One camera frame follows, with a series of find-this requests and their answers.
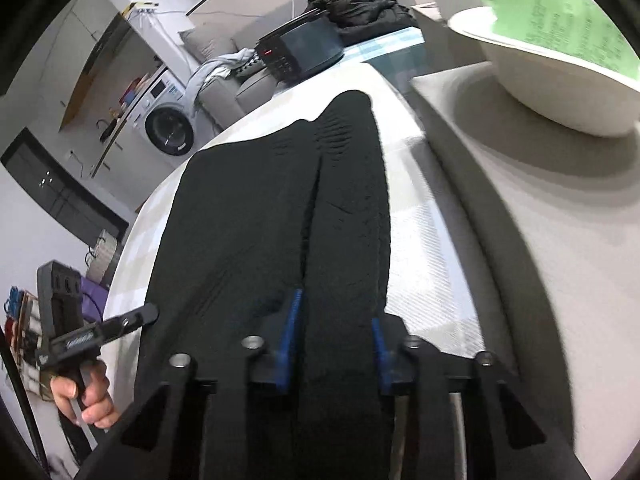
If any white bowl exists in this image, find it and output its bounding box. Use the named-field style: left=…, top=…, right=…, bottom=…
left=448, top=6, right=639, bottom=138

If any person left hand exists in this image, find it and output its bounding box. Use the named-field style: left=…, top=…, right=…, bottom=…
left=50, top=360, right=120, bottom=429

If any black clothes pile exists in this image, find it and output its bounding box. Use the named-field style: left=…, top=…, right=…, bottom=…
left=305, top=0, right=418, bottom=47

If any woven laundry basket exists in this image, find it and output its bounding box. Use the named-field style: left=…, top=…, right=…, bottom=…
left=86, top=230, right=122, bottom=289

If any black knit sweater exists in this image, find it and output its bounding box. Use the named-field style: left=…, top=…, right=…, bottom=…
left=134, top=91, right=390, bottom=479

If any purple bag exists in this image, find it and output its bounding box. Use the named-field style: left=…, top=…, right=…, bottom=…
left=81, top=276, right=108, bottom=322

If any plaid bed cover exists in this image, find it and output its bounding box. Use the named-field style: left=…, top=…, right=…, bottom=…
left=102, top=58, right=516, bottom=411

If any white washing machine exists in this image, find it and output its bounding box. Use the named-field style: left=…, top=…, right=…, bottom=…
left=129, top=68, right=220, bottom=168

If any green tissue pack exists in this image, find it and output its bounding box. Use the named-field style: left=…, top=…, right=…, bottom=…
left=482, top=0, right=639, bottom=80

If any dark rice cooker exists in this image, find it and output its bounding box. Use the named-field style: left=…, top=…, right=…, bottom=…
left=256, top=10, right=344, bottom=84

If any light blue side table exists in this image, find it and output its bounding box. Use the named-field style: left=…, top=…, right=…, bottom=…
left=341, top=27, right=432, bottom=93

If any grey sofa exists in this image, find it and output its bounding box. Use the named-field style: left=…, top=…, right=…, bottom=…
left=180, top=0, right=307, bottom=129

